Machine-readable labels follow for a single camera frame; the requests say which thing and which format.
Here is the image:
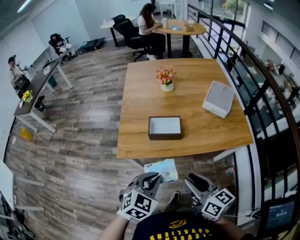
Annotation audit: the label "person's black printed shirt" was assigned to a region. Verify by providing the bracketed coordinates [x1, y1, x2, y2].
[132, 206, 257, 240]

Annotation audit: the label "yellow flowers in pot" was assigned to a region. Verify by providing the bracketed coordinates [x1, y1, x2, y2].
[22, 90, 34, 103]

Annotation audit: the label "dark long desk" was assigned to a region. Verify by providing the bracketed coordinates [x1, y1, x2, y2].
[13, 60, 74, 134]

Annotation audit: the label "white round table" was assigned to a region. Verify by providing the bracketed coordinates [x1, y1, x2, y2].
[100, 15, 137, 47]

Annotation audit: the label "pale blue white packet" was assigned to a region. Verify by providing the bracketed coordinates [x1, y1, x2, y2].
[143, 158, 179, 184]

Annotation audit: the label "person's left forearm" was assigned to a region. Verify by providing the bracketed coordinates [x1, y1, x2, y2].
[97, 214, 133, 240]

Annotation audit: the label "black gaming chair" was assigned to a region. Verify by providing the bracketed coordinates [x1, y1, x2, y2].
[48, 33, 71, 62]

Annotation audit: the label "round wooden table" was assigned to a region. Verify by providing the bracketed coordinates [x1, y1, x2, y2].
[155, 19, 207, 59]

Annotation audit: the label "black folded cart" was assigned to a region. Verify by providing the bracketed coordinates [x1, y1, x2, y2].
[76, 37, 106, 55]

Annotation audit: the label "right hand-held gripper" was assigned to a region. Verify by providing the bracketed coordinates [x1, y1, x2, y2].
[183, 172, 236, 222]

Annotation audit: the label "white square table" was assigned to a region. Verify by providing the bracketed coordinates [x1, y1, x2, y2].
[158, 0, 177, 19]

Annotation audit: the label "white storage basket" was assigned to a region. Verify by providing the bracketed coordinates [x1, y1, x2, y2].
[202, 80, 235, 119]

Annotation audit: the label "black office chair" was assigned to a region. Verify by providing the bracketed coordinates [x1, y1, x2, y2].
[112, 14, 151, 63]

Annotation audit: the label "pink flowers in white pot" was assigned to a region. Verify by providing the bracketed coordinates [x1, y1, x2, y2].
[156, 66, 177, 93]

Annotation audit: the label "dark display screen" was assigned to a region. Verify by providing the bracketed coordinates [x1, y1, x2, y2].
[264, 198, 296, 232]

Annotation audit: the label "yellow floor object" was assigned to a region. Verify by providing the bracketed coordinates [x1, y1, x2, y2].
[20, 127, 34, 142]

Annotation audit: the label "person's right forearm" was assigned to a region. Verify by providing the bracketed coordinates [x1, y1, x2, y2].
[219, 217, 250, 240]

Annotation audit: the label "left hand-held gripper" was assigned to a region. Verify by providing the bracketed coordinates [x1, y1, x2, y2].
[116, 172, 163, 222]

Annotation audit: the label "person's dark shoe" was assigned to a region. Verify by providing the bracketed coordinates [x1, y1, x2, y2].
[163, 190, 182, 212]

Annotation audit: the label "brown container with white inside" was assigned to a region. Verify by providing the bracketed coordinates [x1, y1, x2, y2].
[148, 115, 183, 141]

